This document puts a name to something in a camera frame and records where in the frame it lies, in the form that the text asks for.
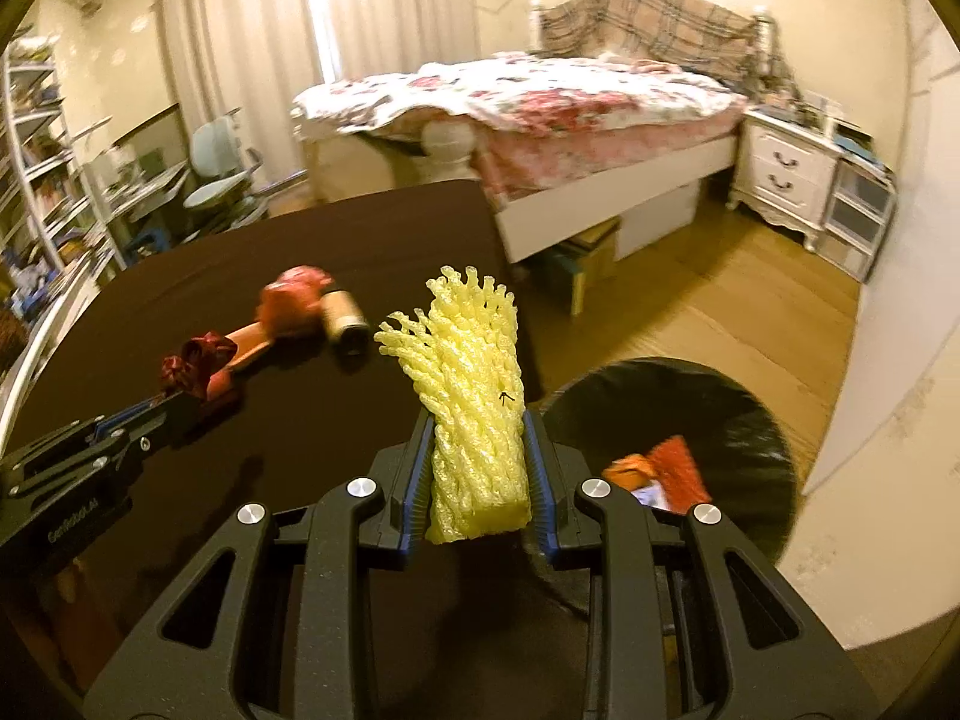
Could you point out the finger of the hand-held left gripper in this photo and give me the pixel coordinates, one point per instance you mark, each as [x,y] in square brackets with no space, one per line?
[97,463]
[67,437]

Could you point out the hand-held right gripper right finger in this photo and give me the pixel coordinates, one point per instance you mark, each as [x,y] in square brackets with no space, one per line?
[538,480]

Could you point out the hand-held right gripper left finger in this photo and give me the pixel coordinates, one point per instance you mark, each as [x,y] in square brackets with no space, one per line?
[420,480]

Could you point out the yellow foam fruit net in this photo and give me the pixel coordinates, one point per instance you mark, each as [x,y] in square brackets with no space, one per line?
[472,405]

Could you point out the dark red wrapper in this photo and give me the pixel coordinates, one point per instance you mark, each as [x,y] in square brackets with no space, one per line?
[191,371]

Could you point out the orange foam fruit net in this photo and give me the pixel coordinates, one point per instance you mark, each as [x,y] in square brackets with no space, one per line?
[679,472]

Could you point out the bin with black bag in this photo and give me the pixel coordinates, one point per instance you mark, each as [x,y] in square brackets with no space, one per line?
[750,450]

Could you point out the red plastic bag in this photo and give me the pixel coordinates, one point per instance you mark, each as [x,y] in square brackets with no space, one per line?
[292,300]

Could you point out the cardboard box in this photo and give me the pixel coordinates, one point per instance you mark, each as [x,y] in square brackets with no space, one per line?
[345,165]
[592,262]

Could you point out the white shelf unit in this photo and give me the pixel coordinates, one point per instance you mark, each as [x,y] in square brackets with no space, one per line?
[45,187]

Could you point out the white desk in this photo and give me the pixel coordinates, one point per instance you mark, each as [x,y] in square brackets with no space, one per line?
[139,187]

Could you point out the white storage box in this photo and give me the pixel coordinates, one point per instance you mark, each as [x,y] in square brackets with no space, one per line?
[660,214]

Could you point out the bed with floral quilt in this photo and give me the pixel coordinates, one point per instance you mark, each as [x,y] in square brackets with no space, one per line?
[600,187]

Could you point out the grey office chair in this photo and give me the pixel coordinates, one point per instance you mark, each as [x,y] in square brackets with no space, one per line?
[217,172]

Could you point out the floral quilt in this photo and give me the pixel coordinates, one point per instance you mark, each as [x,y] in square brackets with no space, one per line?
[525,94]

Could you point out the white nightstand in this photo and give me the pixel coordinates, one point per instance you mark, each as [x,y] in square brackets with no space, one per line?
[780,165]

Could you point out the clear plastic drawer unit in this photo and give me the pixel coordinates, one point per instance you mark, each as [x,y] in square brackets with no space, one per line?
[859,210]

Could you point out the cream curtain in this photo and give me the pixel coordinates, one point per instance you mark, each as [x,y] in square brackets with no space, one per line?
[390,0]
[247,30]

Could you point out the pile of nightstand items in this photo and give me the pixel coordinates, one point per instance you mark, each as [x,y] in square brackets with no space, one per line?
[810,109]

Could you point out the plaid blanket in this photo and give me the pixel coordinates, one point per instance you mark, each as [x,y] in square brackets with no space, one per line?
[660,15]

